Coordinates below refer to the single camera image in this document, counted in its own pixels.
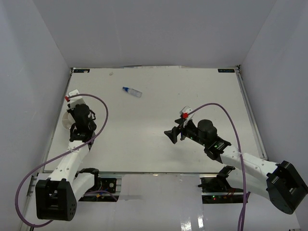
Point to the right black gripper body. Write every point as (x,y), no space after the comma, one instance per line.
(190,131)

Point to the small bottle blue cap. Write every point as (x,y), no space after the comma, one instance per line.
(133,92)

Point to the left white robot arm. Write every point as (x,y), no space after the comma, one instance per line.
(57,196)

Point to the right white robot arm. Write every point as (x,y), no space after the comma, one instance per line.
(280,183)

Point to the white divided round container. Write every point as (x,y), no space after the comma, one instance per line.
(67,120)

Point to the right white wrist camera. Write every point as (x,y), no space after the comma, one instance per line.
(186,114)

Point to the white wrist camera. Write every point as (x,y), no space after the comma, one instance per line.
(73,99)
(186,114)

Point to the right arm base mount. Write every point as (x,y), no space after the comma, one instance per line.
(217,190)

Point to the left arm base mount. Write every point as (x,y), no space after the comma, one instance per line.
(92,187)

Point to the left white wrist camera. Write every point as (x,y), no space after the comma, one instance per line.
(73,99)

